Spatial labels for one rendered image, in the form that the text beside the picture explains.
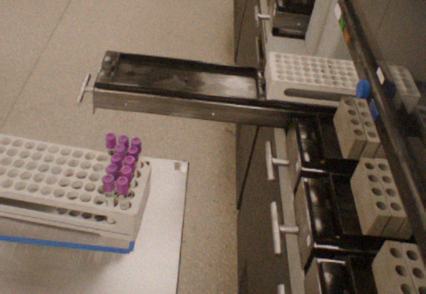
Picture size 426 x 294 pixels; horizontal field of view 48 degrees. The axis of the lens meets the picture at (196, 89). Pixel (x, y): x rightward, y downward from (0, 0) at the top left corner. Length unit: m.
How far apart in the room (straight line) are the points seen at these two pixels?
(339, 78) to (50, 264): 0.63
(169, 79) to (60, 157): 0.35
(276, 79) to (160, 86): 0.24
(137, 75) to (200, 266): 0.83
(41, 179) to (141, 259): 0.18
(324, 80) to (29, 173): 0.58
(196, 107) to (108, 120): 1.15
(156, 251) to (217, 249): 1.00
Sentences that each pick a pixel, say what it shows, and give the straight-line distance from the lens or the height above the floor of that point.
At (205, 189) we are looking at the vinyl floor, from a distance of 1.84.
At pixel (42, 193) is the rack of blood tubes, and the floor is 0.87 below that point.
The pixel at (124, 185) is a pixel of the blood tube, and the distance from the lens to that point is 0.62.
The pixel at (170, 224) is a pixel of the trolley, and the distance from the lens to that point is 0.73.
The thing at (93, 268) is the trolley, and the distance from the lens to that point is 0.69.
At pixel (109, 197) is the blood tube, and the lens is 0.65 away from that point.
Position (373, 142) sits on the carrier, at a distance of 0.85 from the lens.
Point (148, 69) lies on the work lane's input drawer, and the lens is 1.02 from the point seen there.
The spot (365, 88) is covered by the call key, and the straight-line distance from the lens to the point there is 0.77.
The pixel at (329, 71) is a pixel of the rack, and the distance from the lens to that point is 1.01.
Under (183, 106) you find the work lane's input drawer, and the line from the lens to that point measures 0.96.
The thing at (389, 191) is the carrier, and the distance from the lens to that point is 0.79.
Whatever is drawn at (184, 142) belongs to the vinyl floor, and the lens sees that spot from 1.99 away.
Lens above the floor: 1.42
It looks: 39 degrees down
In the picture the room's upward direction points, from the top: 7 degrees clockwise
